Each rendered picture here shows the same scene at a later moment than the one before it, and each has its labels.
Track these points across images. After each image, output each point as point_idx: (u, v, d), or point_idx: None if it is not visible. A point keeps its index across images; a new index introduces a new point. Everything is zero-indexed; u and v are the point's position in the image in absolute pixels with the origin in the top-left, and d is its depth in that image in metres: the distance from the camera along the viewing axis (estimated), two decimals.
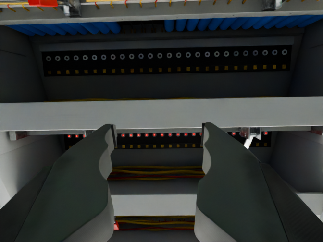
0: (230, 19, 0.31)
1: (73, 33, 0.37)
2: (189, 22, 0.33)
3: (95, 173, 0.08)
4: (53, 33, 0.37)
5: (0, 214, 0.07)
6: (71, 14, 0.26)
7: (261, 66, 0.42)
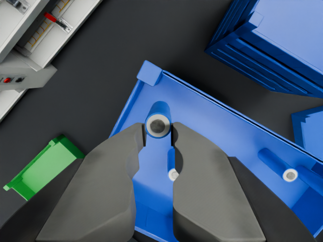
0: None
1: None
2: None
3: (121, 172, 0.08)
4: None
5: (34, 199, 0.07)
6: None
7: None
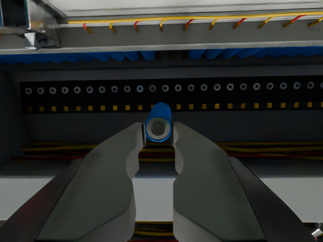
0: (298, 46, 0.20)
1: (59, 62, 0.26)
2: (229, 49, 0.22)
3: (121, 172, 0.08)
4: (30, 61, 0.26)
5: (33, 199, 0.07)
6: (41, 46, 0.15)
7: (318, 104, 0.30)
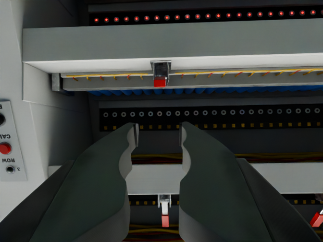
0: (297, 85, 0.33)
1: (139, 94, 0.39)
2: (254, 86, 0.35)
3: (114, 172, 0.08)
4: (119, 94, 0.39)
5: (25, 203, 0.07)
6: None
7: (315, 124, 0.43)
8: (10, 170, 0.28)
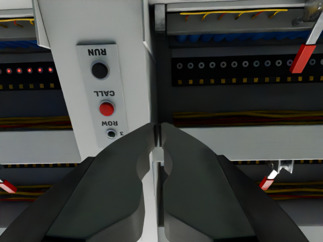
0: None
1: (232, 40, 0.32)
2: None
3: (131, 172, 0.08)
4: (209, 40, 0.32)
5: (46, 195, 0.07)
6: None
7: None
8: (112, 135, 0.23)
